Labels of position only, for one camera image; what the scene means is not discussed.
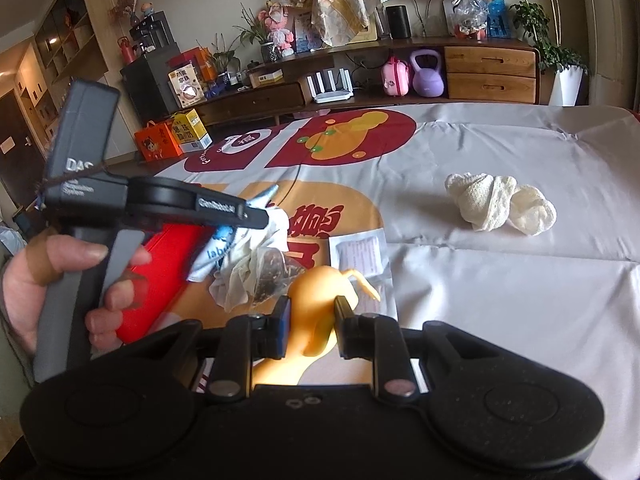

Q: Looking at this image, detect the tea bag sachet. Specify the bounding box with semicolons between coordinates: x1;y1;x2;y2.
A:
248;247;305;306

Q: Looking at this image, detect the orange rubber duck toy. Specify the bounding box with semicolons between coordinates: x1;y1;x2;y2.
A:
252;266;381;386

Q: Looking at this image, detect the red metal tin box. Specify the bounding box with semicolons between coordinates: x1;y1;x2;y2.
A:
117;224;213;344

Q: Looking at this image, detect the clear packet with paper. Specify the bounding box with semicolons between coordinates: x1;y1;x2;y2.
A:
329;229;398;318

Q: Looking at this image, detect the white knitted sock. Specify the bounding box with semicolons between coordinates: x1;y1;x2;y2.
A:
509;185;558;236
445;172;516;232

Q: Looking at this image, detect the person's left hand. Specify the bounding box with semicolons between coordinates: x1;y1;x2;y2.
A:
2;234;149;356

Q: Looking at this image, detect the dark wooden door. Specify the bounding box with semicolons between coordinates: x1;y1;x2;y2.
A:
0;91;44;207

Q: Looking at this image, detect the orange gift box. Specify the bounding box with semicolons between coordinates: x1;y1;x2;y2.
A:
134;122;182;162

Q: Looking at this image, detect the yellow carton box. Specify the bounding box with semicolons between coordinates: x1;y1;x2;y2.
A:
171;110;212;153

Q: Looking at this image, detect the white wifi router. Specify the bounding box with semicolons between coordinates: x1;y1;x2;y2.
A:
306;67;354;104

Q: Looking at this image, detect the white snack box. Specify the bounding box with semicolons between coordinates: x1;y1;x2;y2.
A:
168;63;205;108

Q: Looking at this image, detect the black mini fridge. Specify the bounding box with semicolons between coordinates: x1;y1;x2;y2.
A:
120;42;180;125

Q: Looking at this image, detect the red thermos bottle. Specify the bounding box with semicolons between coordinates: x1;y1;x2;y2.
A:
117;36;136;65

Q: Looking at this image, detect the wooden TV console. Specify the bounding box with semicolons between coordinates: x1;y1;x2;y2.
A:
195;37;540;126

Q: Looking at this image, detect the white printed tablecloth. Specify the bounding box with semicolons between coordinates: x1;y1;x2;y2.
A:
165;103;639;479

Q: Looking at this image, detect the pink toy backpack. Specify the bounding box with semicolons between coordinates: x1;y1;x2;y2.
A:
381;55;410;96

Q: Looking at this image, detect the pink plush doll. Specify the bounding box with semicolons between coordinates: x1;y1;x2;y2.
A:
257;0;295;58

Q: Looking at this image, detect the black coffee machine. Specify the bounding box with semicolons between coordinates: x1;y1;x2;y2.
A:
129;11;175;54

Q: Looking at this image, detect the purple kettlebell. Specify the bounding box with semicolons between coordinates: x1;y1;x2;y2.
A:
409;49;445;98

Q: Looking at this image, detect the black cylinder speaker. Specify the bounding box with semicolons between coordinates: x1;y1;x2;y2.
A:
385;6;412;40

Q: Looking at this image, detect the clear bag of snacks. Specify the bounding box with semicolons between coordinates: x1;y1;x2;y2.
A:
452;0;488;40

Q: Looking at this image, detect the blue plastic bag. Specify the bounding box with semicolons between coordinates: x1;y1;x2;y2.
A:
487;0;511;39

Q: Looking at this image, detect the green potted tree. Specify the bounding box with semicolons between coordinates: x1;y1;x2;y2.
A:
509;0;588;107

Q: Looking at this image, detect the wall shelf cabinet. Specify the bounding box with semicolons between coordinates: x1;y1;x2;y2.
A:
15;0;140;157

